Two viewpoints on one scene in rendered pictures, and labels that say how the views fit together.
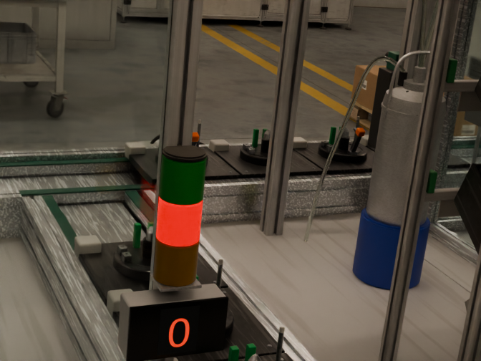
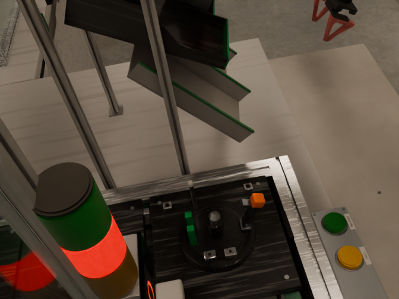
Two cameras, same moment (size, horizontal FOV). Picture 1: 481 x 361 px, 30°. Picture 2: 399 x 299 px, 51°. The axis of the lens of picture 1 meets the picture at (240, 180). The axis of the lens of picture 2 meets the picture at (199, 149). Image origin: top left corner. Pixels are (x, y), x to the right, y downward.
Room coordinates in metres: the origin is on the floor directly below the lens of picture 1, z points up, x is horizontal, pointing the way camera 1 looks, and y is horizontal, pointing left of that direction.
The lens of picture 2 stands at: (0.77, 0.21, 1.66)
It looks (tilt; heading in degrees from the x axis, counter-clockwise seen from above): 48 degrees down; 294
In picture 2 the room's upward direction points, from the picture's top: 10 degrees counter-clockwise
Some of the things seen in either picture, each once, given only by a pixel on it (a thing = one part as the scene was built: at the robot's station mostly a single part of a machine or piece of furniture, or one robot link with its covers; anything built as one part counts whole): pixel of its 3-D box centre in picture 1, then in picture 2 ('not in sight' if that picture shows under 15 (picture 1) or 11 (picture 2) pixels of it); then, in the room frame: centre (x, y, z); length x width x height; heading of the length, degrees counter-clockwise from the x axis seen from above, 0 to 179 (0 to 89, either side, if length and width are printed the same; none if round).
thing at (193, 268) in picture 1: (176, 258); (107, 265); (0.95, 0.06, 1.28); 0.05 x 0.05 x 0.05
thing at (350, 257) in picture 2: not in sight; (349, 258); (0.69, -0.17, 0.96); 0.04 x 0.04 x 0.02
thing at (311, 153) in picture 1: (343, 140); not in sight; (2.46, -0.28, 1.01); 0.24 x 0.24 x 0.13; 25
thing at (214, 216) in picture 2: not in sight; (214, 216); (0.92, -0.16, 1.04); 0.02 x 0.02 x 0.03
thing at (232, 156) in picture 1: (266, 143); not in sight; (2.36, -0.06, 1.01); 0.24 x 0.24 x 0.13; 25
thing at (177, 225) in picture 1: (179, 218); (92, 239); (0.95, 0.06, 1.33); 0.05 x 0.05 x 0.05
